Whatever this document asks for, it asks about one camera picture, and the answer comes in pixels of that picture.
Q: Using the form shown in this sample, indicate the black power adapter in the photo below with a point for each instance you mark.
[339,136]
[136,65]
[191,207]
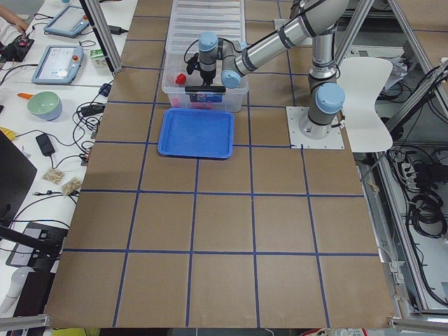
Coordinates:
[45,144]

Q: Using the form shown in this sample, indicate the blue plastic tray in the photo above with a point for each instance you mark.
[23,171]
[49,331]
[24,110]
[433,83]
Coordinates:
[196,133]

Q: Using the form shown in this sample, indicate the green bowl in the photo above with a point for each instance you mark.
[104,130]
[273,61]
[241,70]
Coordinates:
[45,105]

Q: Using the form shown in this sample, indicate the black box latch handle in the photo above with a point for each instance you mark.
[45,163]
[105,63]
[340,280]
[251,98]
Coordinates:
[194,89]

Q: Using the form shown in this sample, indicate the green white carton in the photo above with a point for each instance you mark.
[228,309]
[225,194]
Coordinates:
[97,59]

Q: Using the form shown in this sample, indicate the blue teach pendant near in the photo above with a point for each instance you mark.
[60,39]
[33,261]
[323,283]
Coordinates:
[59,65]

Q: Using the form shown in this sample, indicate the aluminium frame post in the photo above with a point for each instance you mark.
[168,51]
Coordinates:
[102,32]

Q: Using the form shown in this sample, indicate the blue teach pendant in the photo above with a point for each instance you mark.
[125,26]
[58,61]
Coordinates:
[70,22]
[59,65]

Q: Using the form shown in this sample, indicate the red block far corner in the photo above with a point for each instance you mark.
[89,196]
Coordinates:
[181,79]

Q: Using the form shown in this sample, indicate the clear plastic storage box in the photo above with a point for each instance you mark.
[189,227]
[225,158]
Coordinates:
[231,101]

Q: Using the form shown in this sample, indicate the clear plastic box lid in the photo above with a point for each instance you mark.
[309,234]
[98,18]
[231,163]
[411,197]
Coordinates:
[190,18]

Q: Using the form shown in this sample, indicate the blue teach pendant far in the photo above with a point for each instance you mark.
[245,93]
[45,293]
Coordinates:
[70,22]

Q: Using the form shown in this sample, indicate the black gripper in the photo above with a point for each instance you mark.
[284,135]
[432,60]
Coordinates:
[207,75]

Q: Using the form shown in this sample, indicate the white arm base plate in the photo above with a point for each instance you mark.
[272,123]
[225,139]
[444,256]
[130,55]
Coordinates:
[304,134]

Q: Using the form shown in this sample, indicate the white chair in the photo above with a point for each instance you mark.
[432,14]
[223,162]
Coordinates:
[362,79]

